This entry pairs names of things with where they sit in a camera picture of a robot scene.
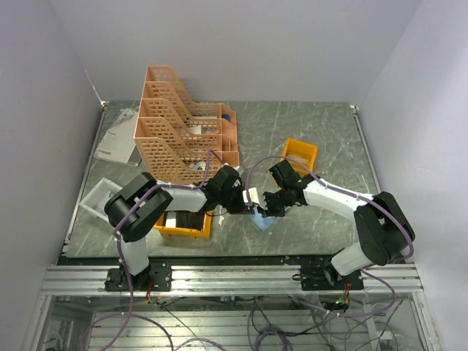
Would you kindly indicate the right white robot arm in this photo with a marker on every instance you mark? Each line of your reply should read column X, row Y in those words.
column 383, row 230

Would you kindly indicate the yellow bin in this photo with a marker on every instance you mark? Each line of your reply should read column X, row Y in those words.
column 305, row 153
column 184, row 223

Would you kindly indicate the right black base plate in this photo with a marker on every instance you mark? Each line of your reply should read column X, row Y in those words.
column 319, row 279

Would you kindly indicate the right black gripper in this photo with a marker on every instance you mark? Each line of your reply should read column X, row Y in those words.
column 268, row 210

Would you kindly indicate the white bin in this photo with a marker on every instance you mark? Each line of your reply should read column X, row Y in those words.
column 94, row 202

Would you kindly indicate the pink file organizer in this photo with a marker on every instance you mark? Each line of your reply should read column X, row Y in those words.
column 180, row 140

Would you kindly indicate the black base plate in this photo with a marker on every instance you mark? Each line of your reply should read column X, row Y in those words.
column 156, row 278
column 319, row 279

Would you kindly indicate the aluminium rail frame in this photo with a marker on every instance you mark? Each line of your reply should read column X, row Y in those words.
column 223, row 280

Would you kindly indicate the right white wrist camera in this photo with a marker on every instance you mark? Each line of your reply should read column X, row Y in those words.
column 254, row 196

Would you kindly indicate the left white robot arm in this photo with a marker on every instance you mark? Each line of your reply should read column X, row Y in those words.
column 135, row 209

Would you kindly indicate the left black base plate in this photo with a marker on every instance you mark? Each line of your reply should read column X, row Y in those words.
column 156, row 278

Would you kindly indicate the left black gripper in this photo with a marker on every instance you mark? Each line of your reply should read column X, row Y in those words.
column 240, row 207

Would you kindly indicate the white paper sheet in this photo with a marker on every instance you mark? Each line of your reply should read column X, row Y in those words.
column 117, row 144

